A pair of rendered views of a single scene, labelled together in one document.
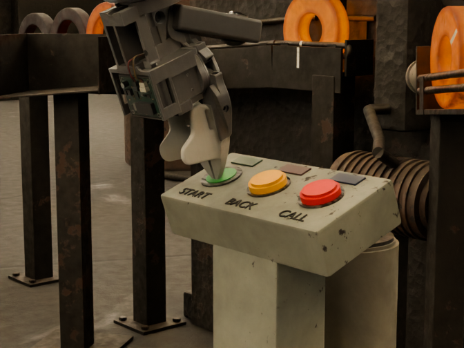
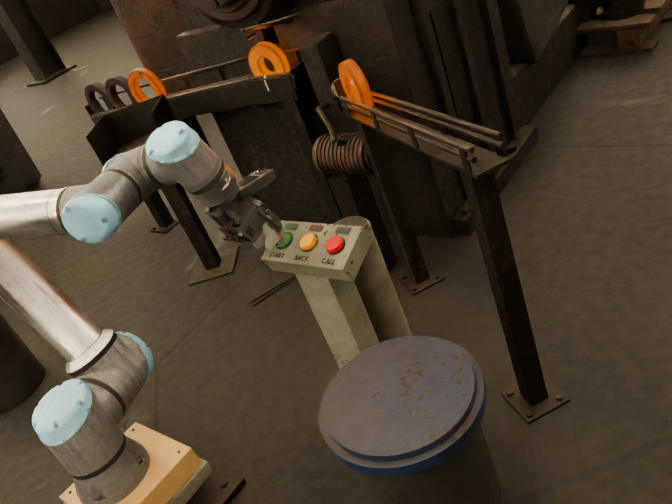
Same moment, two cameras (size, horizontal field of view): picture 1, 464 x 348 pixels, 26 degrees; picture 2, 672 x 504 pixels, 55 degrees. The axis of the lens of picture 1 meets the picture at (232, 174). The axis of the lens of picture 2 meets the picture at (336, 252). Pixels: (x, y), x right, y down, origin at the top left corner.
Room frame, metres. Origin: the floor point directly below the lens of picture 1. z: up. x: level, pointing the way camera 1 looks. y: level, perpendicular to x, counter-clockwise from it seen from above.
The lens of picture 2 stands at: (-0.23, -0.03, 1.30)
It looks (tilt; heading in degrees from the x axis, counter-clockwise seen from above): 31 degrees down; 357
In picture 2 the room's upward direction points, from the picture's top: 23 degrees counter-clockwise
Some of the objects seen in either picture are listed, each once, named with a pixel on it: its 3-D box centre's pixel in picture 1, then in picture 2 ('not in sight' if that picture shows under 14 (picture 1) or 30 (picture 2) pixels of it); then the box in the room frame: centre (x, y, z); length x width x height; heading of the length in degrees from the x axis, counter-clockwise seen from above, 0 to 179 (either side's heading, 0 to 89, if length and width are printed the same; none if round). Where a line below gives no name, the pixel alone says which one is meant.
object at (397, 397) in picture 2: not in sight; (426, 462); (0.66, -0.07, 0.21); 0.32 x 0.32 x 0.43
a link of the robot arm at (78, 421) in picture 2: not in sight; (78, 423); (1.08, 0.65, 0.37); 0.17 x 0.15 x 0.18; 150
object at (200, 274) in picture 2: (64, 195); (170, 196); (2.23, 0.38, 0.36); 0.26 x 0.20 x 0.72; 75
